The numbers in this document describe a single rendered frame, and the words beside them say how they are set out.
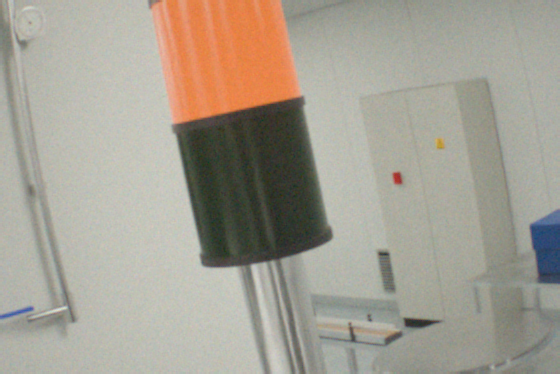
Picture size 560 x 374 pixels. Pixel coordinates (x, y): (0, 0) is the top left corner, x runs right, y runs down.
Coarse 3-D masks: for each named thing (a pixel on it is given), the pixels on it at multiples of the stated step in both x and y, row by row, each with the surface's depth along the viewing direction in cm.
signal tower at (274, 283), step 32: (160, 0) 33; (192, 128) 33; (256, 256) 33; (288, 256) 33; (256, 288) 35; (288, 288) 35; (256, 320) 35; (288, 320) 35; (288, 352) 35; (320, 352) 36
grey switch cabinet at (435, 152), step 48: (384, 96) 769; (432, 96) 721; (480, 96) 715; (384, 144) 784; (432, 144) 735; (480, 144) 712; (384, 192) 798; (432, 192) 748; (480, 192) 710; (432, 240) 760; (480, 240) 712; (432, 288) 772; (480, 288) 723
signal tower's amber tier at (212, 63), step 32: (192, 0) 33; (224, 0) 33; (256, 0) 33; (160, 32) 34; (192, 32) 33; (224, 32) 33; (256, 32) 33; (192, 64) 33; (224, 64) 33; (256, 64) 33; (288, 64) 34; (192, 96) 33; (224, 96) 33; (256, 96) 33; (288, 96) 34
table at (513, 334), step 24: (480, 312) 468; (504, 312) 456; (528, 312) 443; (408, 336) 461; (432, 336) 449; (456, 336) 438; (480, 336) 427; (504, 336) 416; (528, 336) 404; (552, 336) 404; (384, 360) 430; (408, 360) 420; (432, 360) 411; (456, 360) 401; (480, 360) 391; (504, 360) 384
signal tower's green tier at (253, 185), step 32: (224, 128) 33; (256, 128) 33; (288, 128) 34; (192, 160) 34; (224, 160) 33; (256, 160) 33; (288, 160) 34; (192, 192) 34; (224, 192) 33; (256, 192) 33; (288, 192) 33; (320, 192) 35; (224, 224) 34; (256, 224) 33; (288, 224) 33; (320, 224) 35; (224, 256) 34
